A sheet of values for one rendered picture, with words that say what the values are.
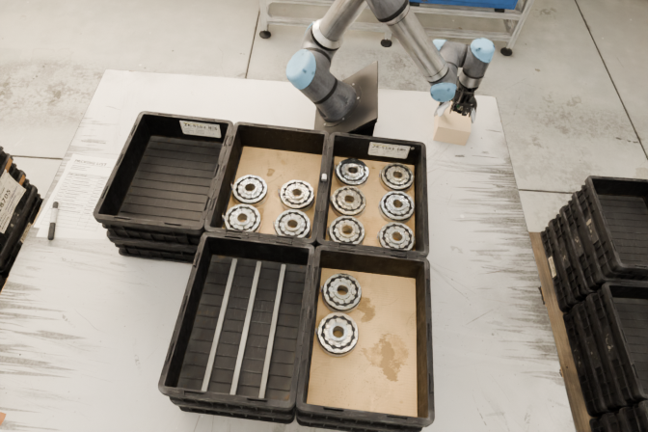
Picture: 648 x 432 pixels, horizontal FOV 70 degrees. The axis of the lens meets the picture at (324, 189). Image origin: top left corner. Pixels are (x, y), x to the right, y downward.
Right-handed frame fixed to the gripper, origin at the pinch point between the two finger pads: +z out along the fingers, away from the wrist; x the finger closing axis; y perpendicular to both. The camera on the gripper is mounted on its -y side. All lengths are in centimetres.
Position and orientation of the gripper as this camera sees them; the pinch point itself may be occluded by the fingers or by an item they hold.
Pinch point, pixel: (453, 118)
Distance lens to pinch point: 184.4
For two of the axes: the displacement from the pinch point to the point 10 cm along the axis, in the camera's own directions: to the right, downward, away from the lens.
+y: -1.9, 8.0, -5.7
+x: 9.8, 1.9, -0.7
